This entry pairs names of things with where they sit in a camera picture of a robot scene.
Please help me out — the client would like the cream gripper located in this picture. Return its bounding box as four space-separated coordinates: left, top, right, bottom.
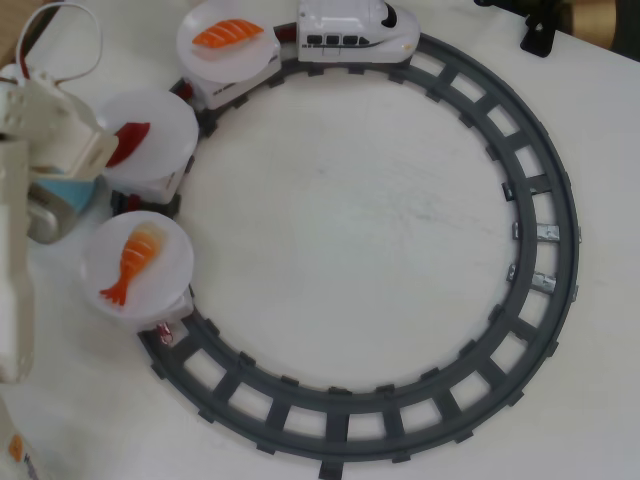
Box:
0 68 122 247

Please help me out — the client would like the orange shrimp nigiri sushi toy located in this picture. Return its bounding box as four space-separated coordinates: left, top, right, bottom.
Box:
97 224 167 307

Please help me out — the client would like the blue round dish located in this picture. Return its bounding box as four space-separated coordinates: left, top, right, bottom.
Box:
31 173 97 215

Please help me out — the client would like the red tuna sushi toy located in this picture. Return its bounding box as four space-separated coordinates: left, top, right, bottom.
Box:
105 121 152 169

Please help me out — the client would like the orange salmon nigiri sushi toy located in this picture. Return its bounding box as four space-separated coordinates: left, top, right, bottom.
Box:
191 18 266 62

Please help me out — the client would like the white Shinkansen toy locomotive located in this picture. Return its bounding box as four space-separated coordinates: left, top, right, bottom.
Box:
296 0 421 67

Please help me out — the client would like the white round plate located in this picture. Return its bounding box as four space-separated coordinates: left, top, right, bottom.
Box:
94 90 199 184
177 1 283 84
80 211 195 327

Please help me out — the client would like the grey circular toy train track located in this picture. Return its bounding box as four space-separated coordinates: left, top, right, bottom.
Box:
110 29 582 480

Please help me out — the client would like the silver foil tape strip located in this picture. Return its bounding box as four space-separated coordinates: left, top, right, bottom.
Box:
510 221 584 244
506 263 579 302

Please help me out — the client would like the black table clamp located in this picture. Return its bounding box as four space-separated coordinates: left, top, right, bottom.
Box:
472 0 557 58

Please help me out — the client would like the brown wooden furniture piece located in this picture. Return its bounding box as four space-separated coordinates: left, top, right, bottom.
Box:
554 0 640 57

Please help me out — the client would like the thin white cable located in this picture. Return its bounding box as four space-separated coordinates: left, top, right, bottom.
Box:
14 0 107 87

